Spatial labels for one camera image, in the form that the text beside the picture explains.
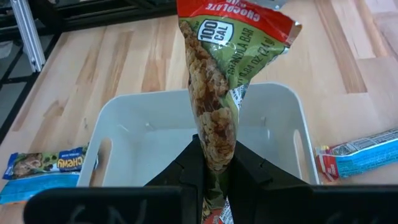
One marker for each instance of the light grey plastic bin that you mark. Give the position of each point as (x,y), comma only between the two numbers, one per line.
(140,149)

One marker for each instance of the blue bar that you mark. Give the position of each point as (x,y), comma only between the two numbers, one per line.
(357,155)

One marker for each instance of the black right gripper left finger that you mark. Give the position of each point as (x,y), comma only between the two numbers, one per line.
(109,205)

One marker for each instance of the silver aluminium extrusion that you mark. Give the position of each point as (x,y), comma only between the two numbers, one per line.
(29,37)

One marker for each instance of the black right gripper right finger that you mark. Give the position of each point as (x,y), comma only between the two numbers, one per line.
(295,205)

